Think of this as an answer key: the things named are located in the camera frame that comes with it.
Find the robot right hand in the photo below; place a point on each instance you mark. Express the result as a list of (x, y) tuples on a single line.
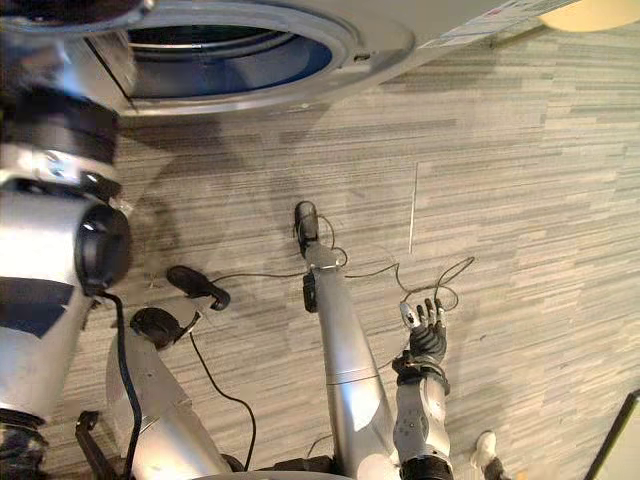
[(429, 340)]

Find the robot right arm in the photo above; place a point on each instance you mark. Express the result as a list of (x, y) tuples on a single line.
[(417, 420)]

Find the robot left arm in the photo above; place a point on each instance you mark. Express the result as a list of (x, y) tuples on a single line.
[(35, 260)]

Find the silver washing machine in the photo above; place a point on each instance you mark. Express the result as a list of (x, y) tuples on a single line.
[(360, 65)]

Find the robot right leg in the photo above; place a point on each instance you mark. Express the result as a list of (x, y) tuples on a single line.
[(345, 350)]

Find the robot leg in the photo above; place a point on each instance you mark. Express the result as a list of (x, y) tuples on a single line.
[(160, 400), (345, 350)]

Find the person's foot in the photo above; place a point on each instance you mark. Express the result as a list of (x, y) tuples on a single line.
[(486, 447)]

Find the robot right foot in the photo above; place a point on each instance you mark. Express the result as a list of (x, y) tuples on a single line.
[(306, 222)]

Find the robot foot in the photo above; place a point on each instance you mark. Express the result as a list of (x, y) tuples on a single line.
[(306, 222), (197, 285)]

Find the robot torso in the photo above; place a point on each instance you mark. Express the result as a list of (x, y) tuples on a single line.
[(300, 467)]

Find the black framed board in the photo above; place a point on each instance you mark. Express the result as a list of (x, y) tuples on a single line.
[(612, 440)]

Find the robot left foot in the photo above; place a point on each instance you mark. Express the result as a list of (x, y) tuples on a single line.
[(197, 285)]

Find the robot left leg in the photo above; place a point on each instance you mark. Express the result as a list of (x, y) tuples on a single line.
[(160, 400)]

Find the round yellow side table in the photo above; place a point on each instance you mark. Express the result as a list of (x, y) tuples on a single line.
[(585, 15)]

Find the black waist bracket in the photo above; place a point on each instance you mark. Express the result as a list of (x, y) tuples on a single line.
[(92, 445)]

